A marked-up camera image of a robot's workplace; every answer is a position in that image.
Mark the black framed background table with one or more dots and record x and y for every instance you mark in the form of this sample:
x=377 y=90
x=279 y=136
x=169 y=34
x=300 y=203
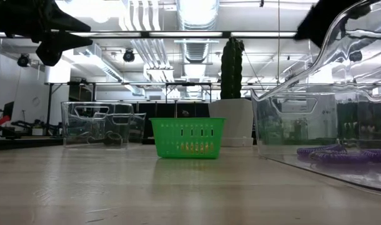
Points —
x=190 y=83

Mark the silver ventilation duct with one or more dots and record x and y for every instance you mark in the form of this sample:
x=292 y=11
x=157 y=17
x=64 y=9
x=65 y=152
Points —
x=196 y=12

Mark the red object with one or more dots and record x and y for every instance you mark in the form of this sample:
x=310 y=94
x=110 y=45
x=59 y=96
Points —
x=1 y=120

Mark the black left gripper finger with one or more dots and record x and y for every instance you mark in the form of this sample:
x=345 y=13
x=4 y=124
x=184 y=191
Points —
x=56 y=47
x=72 y=25

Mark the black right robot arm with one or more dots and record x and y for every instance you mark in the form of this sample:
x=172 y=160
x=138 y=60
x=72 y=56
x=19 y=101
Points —
x=321 y=22

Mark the black low cabinet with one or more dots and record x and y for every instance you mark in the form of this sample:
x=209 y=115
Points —
x=165 y=111

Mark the green plastic basket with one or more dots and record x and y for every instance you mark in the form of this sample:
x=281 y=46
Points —
x=156 y=134

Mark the clear plastic bin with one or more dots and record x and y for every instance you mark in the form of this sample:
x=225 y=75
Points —
x=68 y=125
x=349 y=118

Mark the black ceiling spotlight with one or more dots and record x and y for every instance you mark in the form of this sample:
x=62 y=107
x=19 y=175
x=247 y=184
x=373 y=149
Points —
x=23 y=60
x=128 y=55

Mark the black monitor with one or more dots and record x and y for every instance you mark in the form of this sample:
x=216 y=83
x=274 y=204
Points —
x=8 y=110

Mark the black table frame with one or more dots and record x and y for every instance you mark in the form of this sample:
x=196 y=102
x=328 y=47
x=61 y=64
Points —
x=22 y=143

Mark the tall green cactus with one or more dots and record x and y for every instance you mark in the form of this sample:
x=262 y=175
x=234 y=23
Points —
x=231 y=68

